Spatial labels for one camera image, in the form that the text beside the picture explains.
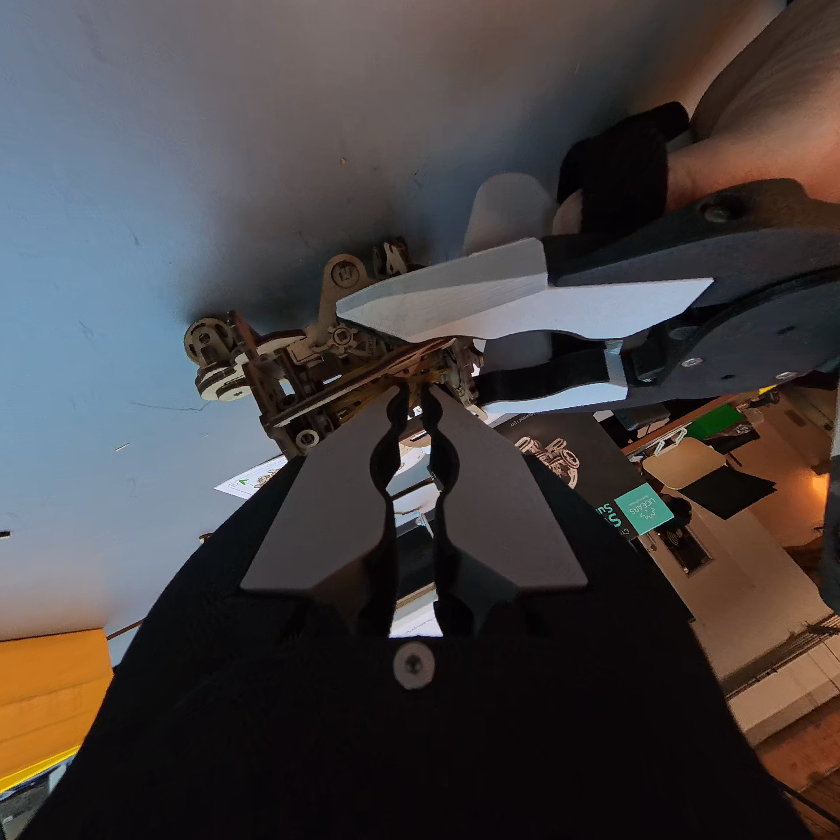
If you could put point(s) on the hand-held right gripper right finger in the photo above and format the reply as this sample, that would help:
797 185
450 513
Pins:
512 525

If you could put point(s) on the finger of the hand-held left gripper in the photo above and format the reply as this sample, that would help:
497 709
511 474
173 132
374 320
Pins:
459 295
558 397

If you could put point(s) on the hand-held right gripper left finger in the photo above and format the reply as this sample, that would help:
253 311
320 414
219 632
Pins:
308 525

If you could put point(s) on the wooden mechanical model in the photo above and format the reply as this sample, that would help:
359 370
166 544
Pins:
289 367

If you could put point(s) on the person's left hand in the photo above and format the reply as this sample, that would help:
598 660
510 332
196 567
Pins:
768 118

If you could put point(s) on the white instruction booklet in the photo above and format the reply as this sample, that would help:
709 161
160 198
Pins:
253 482

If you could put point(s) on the black product box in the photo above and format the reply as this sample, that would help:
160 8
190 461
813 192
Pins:
590 472

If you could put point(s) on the beige chair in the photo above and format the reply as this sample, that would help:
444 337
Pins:
682 463

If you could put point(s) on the green board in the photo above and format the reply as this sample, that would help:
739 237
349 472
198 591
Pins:
718 420

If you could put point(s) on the black flat sheet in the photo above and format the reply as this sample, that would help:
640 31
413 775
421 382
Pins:
728 492

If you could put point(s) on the yellow box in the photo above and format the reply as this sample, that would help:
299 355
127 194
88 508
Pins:
52 695

